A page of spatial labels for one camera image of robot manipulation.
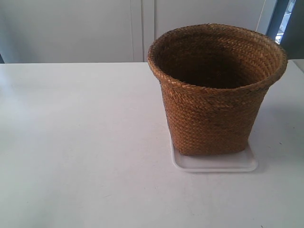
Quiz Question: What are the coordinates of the brown woven wicker basket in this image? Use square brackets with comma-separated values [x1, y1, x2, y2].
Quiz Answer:
[147, 24, 287, 156]

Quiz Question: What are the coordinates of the white rectangular plastic tray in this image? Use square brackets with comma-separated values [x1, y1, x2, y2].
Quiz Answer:
[170, 141, 258, 173]

